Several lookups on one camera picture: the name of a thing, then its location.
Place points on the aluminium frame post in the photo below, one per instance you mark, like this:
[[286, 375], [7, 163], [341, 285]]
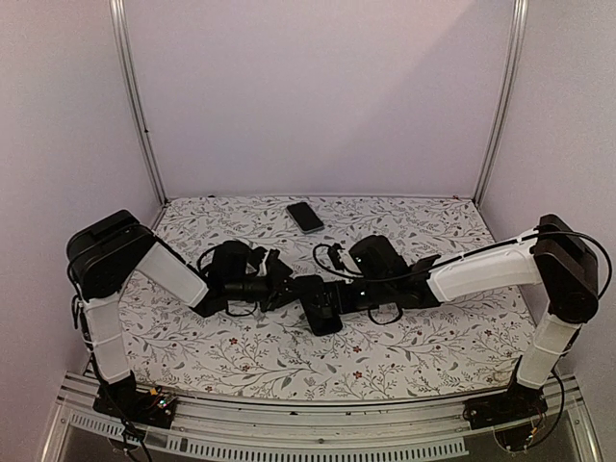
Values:
[[124, 51], [513, 56]]

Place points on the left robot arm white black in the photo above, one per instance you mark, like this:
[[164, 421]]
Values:
[[104, 256]]

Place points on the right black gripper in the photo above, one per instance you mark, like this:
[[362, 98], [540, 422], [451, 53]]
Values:
[[323, 290]]

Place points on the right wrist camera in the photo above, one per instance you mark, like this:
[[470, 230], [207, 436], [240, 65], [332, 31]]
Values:
[[335, 255]]

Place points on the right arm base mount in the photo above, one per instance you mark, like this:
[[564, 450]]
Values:
[[503, 408]]

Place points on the phone in clear case far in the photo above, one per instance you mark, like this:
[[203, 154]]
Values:
[[304, 217]]

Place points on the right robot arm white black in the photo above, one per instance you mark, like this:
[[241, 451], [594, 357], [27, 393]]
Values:
[[551, 254]]

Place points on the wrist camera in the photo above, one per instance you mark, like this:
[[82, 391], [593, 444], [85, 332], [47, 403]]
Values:
[[335, 255], [267, 261]]

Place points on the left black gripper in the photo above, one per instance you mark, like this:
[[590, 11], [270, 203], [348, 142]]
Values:
[[278, 295]]

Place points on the front aluminium rail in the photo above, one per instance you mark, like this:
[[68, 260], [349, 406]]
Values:
[[218, 428]]

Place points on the left aluminium frame post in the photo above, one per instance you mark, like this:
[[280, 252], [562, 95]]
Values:
[[124, 51]]

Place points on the right aluminium frame post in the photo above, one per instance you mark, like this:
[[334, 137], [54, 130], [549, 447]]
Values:
[[513, 56]]

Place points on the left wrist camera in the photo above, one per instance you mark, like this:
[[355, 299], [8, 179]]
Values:
[[267, 261]]

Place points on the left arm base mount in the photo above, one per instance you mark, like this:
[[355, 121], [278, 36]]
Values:
[[152, 408]]

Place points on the floral patterned table mat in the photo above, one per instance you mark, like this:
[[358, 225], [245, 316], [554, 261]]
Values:
[[469, 344]]

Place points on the black phone case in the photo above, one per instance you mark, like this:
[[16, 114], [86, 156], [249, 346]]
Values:
[[305, 286]]

